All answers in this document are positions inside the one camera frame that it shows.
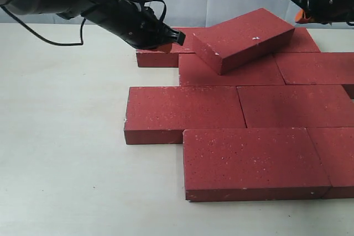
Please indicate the middle row red brick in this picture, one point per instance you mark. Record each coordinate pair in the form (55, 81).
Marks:
(307, 106)

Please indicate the front large red brick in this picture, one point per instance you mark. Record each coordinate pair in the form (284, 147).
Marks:
(252, 164)

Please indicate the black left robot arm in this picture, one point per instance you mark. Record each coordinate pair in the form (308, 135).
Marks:
(66, 9)

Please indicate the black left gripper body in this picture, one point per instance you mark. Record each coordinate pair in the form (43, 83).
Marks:
(135, 23)

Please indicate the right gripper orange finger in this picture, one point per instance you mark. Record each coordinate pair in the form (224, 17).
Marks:
(303, 17)

